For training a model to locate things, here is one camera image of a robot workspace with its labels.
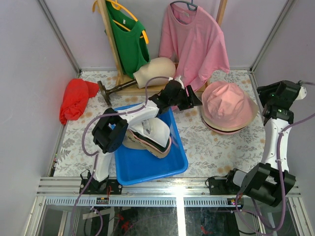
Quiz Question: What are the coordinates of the khaki baseball cap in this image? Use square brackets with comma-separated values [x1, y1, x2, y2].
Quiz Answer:
[122, 130, 170, 160]

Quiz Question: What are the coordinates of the wooden clothes rack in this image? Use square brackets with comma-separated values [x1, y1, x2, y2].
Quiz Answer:
[92, 0, 228, 95]

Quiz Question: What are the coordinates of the white baseball cap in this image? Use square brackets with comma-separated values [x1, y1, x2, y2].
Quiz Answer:
[139, 118, 170, 148]

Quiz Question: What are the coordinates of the green tank top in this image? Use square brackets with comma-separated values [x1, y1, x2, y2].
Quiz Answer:
[107, 7, 151, 79]

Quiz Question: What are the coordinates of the black bucket hat beige brim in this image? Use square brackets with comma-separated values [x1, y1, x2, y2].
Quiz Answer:
[204, 121, 244, 135]

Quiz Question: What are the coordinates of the red cloth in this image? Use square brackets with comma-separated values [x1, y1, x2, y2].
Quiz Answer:
[59, 78, 99, 125]

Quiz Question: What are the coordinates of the yellow clothes hanger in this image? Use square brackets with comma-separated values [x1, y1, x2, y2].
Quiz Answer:
[105, 0, 149, 45]

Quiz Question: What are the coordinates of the beige mannequin head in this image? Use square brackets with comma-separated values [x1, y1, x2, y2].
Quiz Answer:
[133, 57, 176, 89]

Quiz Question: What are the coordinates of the black cap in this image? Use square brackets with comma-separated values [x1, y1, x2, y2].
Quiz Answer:
[133, 133, 172, 153]

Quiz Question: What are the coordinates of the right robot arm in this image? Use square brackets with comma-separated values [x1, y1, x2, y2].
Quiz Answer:
[224, 80, 307, 207]

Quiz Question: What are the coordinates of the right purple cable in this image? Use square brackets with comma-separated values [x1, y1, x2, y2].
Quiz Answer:
[235, 80, 315, 236]

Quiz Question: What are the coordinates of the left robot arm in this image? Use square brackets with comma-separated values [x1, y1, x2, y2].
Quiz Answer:
[91, 78, 202, 194]

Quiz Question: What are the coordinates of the pink t-shirt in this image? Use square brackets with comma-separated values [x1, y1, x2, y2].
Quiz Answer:
[158, 4, 230, 91]

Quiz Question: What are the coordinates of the grey clothes hanger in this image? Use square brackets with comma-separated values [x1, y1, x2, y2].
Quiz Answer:
[170, 0, 198, 25]

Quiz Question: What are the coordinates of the blue plastic bin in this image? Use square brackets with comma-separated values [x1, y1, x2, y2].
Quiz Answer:
[115, 110, 188, 185]

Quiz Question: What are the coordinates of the aluminium frame rail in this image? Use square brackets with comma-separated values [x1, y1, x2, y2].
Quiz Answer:
[36, 176, 303, 207]

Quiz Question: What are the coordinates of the pink baseball cap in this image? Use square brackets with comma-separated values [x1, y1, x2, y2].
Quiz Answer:
[133, 133, 172, 159]

